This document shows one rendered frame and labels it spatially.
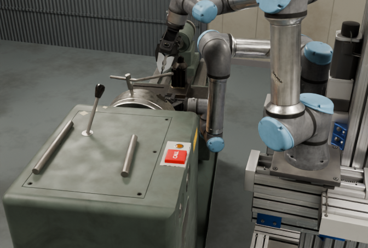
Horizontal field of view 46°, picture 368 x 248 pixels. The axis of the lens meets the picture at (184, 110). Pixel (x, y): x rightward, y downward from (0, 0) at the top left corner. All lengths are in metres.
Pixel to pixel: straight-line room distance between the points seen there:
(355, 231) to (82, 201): 0.83
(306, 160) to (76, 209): 0.74
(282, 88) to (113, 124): 0.60
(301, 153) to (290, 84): 0.29
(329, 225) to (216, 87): 0.69
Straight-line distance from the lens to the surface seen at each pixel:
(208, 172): 2.48
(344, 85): 1.66
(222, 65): 1.75
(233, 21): 5.21
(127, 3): 5.49
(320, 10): 5.08
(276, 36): 1.25
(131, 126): 1.50
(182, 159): 1.31
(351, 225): 1.48
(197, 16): 1.51
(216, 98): 1.81
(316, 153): 1.48
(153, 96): 1.76
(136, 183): 1.24
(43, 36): 6.24
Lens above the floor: 2.01
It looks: 28 degrees down
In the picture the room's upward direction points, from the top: straight up
